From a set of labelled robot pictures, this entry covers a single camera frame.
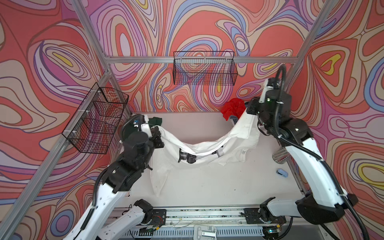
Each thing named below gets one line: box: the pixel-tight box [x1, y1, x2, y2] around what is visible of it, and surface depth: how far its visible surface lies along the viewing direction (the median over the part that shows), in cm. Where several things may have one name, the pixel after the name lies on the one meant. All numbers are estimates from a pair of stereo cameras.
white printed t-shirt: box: [151, 109, 260, 197], surface depth 73 cm
